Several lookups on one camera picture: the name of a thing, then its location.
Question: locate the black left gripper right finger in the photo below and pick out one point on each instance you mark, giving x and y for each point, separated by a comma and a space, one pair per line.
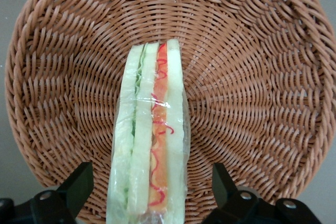
236, 205

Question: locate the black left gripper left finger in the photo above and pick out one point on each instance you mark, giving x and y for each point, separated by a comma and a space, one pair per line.
65, 197

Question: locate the triangle sandwich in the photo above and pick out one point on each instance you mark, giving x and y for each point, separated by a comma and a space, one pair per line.
141, 129

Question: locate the round brown wicker basket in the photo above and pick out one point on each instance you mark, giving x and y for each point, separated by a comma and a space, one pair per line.
249, 77

